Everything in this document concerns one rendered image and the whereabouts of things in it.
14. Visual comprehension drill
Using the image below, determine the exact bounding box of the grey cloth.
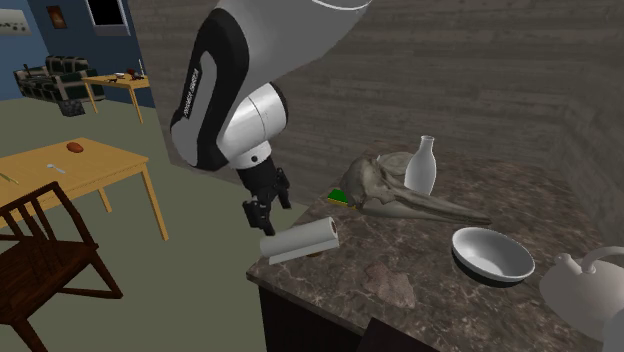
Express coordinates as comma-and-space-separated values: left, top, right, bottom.
376, 151, 416, 178

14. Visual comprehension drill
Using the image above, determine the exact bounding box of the small light wooden table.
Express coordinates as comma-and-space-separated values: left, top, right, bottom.
81, 71, 152, 126

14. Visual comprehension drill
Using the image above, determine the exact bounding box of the grey long animal skull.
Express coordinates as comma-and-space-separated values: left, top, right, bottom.
339, 154, 493, 227

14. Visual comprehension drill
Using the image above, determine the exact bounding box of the white bowl with dark base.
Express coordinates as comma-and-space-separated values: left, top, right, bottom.
450, 226, 536, 288

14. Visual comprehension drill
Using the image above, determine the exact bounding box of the dark counter cabinet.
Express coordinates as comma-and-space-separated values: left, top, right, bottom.
257, 285, 442, 352

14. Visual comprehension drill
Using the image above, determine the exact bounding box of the dark checkered floor cushion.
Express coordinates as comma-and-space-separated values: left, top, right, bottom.
57, 99, 87, 119

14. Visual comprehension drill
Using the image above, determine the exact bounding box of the dark window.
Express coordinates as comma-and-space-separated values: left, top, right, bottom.
84, 0, 132, 38

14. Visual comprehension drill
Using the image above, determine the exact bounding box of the white glass bottle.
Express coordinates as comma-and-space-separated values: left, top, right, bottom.
403, 134, 438, 197

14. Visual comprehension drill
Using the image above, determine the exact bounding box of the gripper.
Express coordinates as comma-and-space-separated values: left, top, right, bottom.
235, 156, 293, 238

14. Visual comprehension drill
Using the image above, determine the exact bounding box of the dark wooden chair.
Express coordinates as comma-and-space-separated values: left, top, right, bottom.
0, 180, 125, 352

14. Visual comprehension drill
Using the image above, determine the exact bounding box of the small brown wall picture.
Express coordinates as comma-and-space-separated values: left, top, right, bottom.
45, 5, 69, 31

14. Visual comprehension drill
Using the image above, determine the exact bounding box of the pale wide wall picture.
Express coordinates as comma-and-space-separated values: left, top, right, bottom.
0, 8, 33, 37

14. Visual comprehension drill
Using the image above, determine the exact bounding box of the white teapot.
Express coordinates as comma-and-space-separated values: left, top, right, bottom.
538, 245, 624, 343

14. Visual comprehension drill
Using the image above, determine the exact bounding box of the dark checkered sofa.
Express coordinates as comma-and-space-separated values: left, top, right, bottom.
12, 54, 106, 104

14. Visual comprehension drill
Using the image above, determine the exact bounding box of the brown flat bread slice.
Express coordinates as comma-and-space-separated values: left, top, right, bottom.
362, 262, 417, 309

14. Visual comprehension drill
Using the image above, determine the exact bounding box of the green sponge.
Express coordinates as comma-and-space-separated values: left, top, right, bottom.
326, 188, 358, 210

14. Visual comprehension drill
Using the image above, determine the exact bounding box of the large light wooden table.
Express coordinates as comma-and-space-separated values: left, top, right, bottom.
0, 136, 170, 243

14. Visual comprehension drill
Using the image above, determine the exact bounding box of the white paper towel roll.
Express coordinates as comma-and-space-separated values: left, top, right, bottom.
259, 216, 340, 266

